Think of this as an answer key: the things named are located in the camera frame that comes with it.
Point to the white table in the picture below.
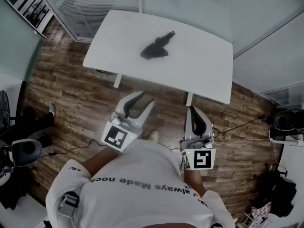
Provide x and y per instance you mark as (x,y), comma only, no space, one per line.
(190,63)

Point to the person's light shoe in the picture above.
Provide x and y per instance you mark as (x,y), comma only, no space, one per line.
(154,136)

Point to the person's white printed t-shirt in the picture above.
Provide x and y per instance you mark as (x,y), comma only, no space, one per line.
(142,198)

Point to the black table control panel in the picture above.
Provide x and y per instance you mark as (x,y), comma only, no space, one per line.
(104,72)

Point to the framed black and white pictures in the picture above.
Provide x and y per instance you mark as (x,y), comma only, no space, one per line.
(35,9)

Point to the person's left forearm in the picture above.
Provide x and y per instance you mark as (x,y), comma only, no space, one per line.
(102,161)

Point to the patterned pink cloth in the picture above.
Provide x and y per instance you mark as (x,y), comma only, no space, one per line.
(259,214)

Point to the black cloth item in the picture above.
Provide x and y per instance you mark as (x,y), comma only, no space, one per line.
(154,50)

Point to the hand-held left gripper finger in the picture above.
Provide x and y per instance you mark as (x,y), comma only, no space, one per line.
(145,114)
(123,103)

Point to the black round mesh fan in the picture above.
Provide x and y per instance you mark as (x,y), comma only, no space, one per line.
(3,108)

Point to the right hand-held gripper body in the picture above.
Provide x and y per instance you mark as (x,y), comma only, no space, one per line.
(202,158)

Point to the person's right forearm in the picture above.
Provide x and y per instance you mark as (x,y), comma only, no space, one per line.
(193,182)

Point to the black bag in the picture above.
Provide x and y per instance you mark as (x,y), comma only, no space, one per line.
(278,196)

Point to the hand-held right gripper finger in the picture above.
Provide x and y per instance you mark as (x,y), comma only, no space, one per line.
(206,123)
(188,122)

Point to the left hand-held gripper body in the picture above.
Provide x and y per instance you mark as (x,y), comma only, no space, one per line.
(116,136)

